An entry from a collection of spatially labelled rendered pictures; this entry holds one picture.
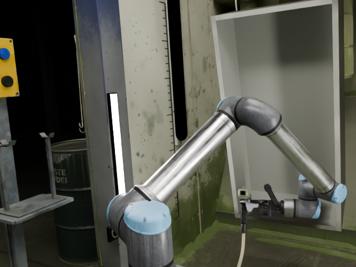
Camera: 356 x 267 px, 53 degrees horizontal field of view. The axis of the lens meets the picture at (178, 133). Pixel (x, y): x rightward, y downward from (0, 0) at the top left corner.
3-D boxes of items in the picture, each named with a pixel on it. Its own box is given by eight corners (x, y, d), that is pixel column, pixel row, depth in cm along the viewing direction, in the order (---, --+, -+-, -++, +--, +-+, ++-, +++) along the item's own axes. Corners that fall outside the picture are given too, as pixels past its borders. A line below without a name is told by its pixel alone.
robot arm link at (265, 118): (267, 90, 132) (354, 189, 160) (246, 90, 143) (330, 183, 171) (250, 114, 130) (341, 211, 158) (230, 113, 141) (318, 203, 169)
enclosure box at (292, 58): (251, 190, 251) (232, 11, 213) (345, 198, 223) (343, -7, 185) (235, 217, 222) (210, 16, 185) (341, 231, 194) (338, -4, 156)
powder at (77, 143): (37, 148, 286) (37, 147, 286) (98, 138, 320) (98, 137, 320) (64, 156, 245) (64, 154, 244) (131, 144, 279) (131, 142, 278)
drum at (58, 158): (46, 250, 298) (34, 145, 286) (108, 229, 334) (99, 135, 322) (76, 276, 253) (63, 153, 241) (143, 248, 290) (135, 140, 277)
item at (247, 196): (247, 234, 168) (248, 185, 173) (236, 233, 169) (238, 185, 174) (252, 230, 214) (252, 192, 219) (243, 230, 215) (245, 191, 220)
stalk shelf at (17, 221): (42, 196, 184) (42, 193, 184) (73, 201, 173) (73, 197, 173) (-16, 217, 158) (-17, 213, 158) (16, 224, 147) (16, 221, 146)
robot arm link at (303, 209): (319, 196, 178) (318, 216, 179) (292, 195, 181) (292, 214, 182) (321, 202, 169) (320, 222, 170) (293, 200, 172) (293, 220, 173)
